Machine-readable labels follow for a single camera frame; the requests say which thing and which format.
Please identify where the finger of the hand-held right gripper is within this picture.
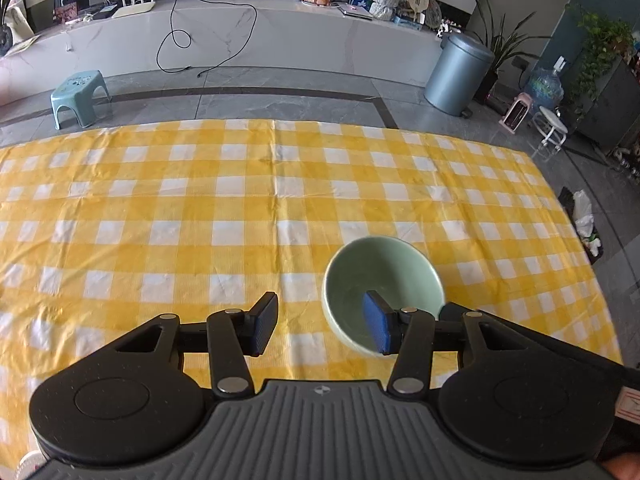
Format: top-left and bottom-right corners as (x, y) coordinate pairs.
(438, 301), (468, 322)

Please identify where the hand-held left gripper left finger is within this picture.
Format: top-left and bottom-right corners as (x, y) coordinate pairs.
(112, 291), (279, 396)

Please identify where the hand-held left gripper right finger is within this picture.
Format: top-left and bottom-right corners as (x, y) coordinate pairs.
(362, 290), (521, 396)

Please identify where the green ceramic bowl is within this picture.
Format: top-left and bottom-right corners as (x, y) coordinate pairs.
(322, 236), (446, 359)

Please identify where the yellow checked tablecloth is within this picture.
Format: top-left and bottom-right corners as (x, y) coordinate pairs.
(0, 120), (626, 461)

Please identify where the white plastic bag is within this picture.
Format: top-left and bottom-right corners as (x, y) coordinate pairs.
(572, 190), (597, 239)

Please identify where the pink small heater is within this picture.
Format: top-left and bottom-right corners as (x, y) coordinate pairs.
(501, 94), (532, 134)

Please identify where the white round stool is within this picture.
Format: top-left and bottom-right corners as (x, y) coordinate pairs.
(531, 108), (570, 154)

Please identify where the grey metal trash can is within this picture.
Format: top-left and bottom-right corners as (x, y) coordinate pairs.
(424, 34), (496, 117)

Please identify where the blue water jug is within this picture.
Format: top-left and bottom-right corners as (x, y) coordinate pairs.
(525, 57), (566, 112)

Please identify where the dark grey cabinet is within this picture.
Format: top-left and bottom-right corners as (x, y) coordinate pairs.
(575, 55), (640, 157)

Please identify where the tall potted leafy plant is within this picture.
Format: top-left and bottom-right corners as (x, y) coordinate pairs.
(470, 0), (552, 106)

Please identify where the white marble media console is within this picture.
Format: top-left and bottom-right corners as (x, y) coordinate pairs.
(0, 0), (468, 107)

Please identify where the green plastic step stool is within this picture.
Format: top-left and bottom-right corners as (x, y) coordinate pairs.
(50, 71), (112, 129)

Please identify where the climbing vine plant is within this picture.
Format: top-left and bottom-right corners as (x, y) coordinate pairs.
(550, 0), (639, 112)

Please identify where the round paper hand fan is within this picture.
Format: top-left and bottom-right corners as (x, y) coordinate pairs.
(404, 0), (431, 25)

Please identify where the white wrapped basket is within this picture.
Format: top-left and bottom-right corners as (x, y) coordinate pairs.
(369, 0), (404, 21)

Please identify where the black cable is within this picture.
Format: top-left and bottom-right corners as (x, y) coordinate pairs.
(156, 0), (259, 79)

